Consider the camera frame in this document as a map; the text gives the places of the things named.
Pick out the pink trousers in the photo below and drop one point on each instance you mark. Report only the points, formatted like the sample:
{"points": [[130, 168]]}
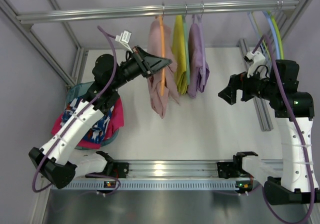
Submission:
{"points": [[158, 101]]}

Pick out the lime green empty hanger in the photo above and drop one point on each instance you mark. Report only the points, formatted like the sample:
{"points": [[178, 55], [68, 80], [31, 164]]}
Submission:
{"points": [[263, 46]]}

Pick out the right frame post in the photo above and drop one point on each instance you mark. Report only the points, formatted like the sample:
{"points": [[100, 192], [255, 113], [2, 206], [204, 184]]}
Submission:
{"points": [[287, 19]]}

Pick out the magenta garment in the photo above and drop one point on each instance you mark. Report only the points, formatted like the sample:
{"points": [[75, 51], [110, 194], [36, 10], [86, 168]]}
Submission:
{"points": [[117, 116]]}

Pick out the yellow trousers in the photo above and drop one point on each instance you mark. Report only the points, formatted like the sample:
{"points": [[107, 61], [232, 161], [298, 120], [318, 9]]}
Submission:
{"points": [[179, 52]]}

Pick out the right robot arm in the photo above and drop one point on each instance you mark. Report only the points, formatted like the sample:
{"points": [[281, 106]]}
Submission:
{"points": [[295, 184]]}

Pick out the blue patterned garment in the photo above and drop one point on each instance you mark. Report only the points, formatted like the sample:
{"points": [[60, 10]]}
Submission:
{"points": [[100, 131]]}

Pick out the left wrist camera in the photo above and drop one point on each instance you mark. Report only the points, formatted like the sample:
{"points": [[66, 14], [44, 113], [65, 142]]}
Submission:
{"points": [[124, 39]]}

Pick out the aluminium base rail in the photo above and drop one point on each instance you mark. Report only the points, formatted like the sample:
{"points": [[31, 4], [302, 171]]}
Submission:
{"points": [[175, 169]]}

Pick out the teal laundry basket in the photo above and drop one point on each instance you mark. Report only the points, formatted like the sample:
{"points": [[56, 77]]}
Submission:
{"points": [[104, 131]]}

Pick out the left frame post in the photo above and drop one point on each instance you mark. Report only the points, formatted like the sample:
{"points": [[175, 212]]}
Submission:
{"points": [[8, 9]]}

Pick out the frame post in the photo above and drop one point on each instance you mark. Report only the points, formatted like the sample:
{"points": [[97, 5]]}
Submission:
{"points": [[8, 9], [287, 19]]}

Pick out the light blue empty hanger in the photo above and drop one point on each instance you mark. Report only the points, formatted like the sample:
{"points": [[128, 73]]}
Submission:
{"points": [[279, 51]]}

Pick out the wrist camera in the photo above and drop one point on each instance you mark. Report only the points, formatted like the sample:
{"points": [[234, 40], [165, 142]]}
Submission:
{"points": [[124, 39], [257, 58]]}

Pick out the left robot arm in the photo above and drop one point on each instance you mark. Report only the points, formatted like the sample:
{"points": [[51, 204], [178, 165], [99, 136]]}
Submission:
{"points": [[52, 159]]}

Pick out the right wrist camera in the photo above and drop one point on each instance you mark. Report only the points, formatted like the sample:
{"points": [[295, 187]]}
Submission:
{"points": [[257, 58]]}

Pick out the aluminium hanging rail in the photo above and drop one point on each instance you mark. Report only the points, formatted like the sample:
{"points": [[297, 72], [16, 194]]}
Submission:
{"points": [[156, 10]]}

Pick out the purple trousers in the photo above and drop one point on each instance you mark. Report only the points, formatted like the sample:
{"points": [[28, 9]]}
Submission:
{"points": [[199, 69]]}

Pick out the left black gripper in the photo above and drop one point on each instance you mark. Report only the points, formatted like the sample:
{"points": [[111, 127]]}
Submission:
{"points": [[141, 64]]}

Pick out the grey slotted cable duct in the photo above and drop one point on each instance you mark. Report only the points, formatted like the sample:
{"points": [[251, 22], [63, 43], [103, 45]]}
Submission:
{"points": [[159, 185]]}

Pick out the purple hanger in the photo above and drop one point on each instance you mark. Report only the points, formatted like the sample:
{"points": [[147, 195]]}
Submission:
{"points": [[203, 41]]}

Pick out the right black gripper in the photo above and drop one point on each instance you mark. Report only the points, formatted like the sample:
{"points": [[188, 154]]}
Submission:
{"points": [[241, 86]]}

